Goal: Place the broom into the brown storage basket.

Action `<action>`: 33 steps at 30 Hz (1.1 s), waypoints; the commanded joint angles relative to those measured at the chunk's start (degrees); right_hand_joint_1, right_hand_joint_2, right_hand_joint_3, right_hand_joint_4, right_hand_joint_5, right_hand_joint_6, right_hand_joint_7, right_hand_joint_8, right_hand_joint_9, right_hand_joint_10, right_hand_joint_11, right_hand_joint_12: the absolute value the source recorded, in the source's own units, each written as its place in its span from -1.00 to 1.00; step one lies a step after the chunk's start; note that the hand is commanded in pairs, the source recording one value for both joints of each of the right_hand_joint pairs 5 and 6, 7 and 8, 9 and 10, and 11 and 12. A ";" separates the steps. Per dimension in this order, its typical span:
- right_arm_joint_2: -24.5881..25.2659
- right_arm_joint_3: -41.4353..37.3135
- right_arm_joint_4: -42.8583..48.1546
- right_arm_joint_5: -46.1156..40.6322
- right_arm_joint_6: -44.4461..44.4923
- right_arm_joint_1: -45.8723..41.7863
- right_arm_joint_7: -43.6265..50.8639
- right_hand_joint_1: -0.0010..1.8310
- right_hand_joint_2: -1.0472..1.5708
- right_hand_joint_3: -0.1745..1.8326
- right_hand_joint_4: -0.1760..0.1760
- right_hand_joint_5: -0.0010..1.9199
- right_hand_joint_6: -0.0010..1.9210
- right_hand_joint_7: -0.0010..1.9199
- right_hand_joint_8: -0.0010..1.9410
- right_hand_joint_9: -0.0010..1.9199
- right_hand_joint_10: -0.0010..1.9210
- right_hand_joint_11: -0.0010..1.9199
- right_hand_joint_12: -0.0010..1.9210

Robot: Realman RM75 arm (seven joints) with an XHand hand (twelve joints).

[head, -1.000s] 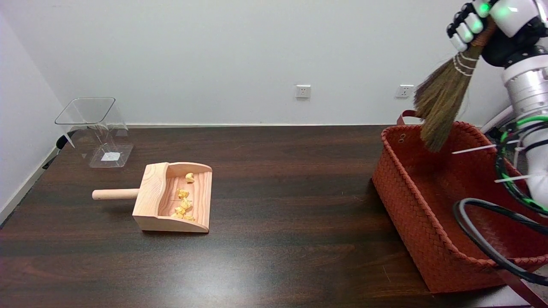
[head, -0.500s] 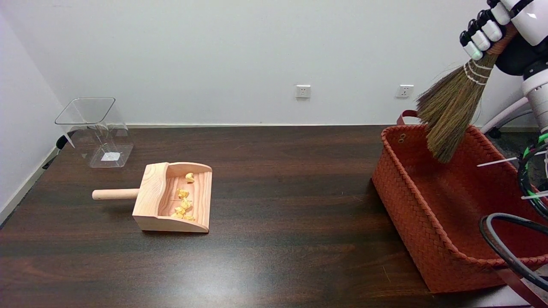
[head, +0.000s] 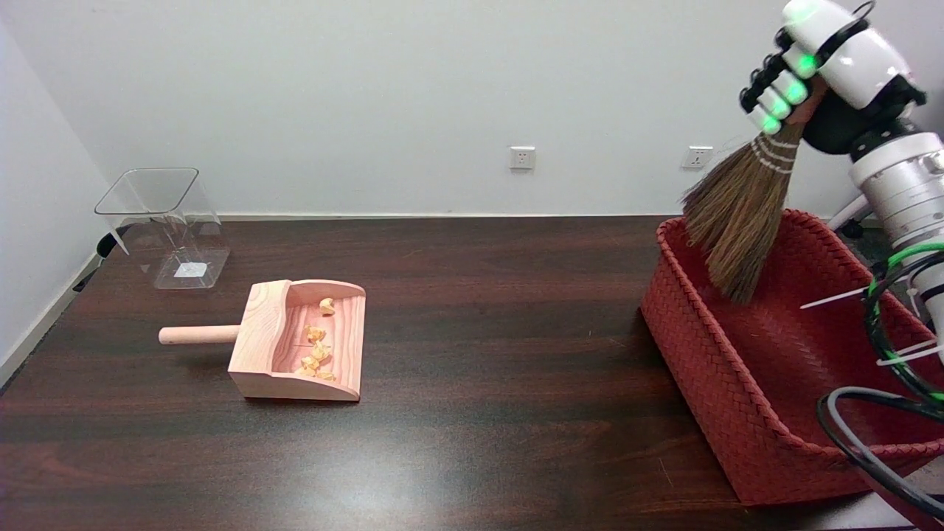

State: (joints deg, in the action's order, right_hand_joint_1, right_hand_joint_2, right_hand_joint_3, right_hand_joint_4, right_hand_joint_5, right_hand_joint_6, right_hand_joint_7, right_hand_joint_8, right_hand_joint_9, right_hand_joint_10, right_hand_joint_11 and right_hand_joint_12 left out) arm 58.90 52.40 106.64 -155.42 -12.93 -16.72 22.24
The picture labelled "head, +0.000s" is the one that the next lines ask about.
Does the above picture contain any brown straw hand broom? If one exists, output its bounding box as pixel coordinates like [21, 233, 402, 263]
[681, 77, 830, 305]

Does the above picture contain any black bracket at table edge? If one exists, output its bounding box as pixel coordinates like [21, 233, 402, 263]
[72, 231, 133, 293]

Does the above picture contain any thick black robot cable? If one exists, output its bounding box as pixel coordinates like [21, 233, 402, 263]
[816, 387, 944, 518]

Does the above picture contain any white zip tie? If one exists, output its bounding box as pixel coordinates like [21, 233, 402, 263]
[876, 339, 944, 367]
[800, 286, 872, 310]

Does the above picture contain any grey chair frame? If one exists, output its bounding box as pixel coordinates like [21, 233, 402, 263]
[826, 193, 886, 239]

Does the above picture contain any light wooden dustpan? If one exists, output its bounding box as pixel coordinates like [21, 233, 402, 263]
[158, 279, 367, 403]

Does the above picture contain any clear plastic container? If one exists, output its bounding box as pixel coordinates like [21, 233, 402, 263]
[94, 167, 232, 291]

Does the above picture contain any red-brown woven storage basket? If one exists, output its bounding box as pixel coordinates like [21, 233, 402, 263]
[639, 209, 944, 510]

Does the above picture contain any green robot cable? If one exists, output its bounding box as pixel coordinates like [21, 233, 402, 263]
[866, 242, 944, 403]

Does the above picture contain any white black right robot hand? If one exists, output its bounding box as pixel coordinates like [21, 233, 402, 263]
[740, 0, 927, 156]

